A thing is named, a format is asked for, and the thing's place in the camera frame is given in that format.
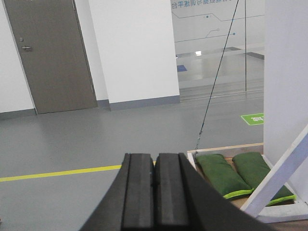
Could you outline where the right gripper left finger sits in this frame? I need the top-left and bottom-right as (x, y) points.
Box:
(81, 154), (154, 231)

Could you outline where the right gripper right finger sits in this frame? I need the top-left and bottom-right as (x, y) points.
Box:
(155, 153), (274, 231)

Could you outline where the grey room door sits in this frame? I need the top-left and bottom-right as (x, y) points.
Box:
(4, 0), (97, 114)

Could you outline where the green sandbag left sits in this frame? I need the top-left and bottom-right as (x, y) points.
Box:
(196, 154), (253, 199)

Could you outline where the green sandbag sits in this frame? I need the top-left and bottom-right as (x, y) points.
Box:
(196, 154), (253, 199)
(232, 152), (296, 206)

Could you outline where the white border batten far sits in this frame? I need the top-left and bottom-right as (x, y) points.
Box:
(187, 142), (264, 169)

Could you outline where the plywood base platform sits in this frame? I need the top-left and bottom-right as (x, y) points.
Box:
(186, 143), (308, 231)

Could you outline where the far white triangular brace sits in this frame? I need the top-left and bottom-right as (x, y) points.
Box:
(240, 127), (308, 218)

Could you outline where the green sandbag right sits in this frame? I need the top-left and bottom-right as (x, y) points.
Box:
(232, 152), (296, 206)

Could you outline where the dark guy rope far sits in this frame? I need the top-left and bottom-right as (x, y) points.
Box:
(194, 0), (241, 154)

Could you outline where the white wall panel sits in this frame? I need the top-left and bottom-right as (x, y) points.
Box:
(263, 0), (308, 198)

